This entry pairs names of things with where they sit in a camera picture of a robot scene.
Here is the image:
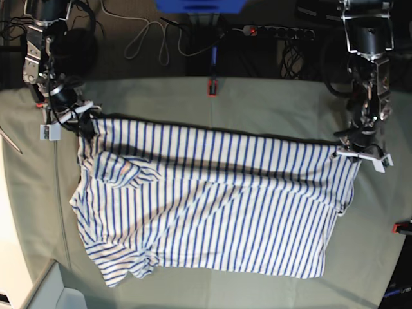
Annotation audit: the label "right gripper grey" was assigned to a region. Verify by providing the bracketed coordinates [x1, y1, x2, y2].
[41, 100, 101, 139]

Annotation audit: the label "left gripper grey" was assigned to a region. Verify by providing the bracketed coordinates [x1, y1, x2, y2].
[331, 128, 391, 163]

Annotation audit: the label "blue striped white t-shirt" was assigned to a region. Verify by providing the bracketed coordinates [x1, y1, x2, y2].
[70, 119, 360, 287]

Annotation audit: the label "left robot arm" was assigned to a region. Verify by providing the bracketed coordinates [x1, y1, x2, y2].
[321, 1, 394, 167]

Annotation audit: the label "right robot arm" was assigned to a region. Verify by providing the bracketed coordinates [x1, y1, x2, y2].
[23, 1, 98, 141]

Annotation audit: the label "grey-green table cloth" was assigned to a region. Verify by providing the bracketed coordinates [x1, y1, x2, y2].
[1, 77, 411, 308]

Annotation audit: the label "black round base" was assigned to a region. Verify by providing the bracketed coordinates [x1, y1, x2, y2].
[51, 28, 98, 77]

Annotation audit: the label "red clamp right edge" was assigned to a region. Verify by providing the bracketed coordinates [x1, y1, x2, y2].
[392, 220, 412, 236]

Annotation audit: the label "red clamp top centre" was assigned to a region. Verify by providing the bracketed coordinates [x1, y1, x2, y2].
[207, 77, 218, 97]

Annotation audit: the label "blue plastic block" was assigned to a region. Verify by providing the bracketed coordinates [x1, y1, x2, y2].
[155, 0, 247, 14]

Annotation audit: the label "black flat boxes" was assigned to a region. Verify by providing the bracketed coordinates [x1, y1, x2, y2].
[294, 0, 342, 24]

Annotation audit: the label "white power strip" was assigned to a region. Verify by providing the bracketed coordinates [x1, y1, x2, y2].
[241, 25, 315, 41]

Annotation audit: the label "white box corner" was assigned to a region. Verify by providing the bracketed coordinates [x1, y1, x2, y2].
[21, 259, 88, 309]

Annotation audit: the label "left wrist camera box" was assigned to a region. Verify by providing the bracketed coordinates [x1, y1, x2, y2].
[373, 153, 394, 173]

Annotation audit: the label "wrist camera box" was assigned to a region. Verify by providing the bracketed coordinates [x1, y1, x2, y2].
[40, 123, 62, 142]
[373, 153, 394, 173]

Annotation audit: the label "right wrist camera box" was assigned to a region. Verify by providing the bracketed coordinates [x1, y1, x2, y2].
[40, 123, 62, 142]

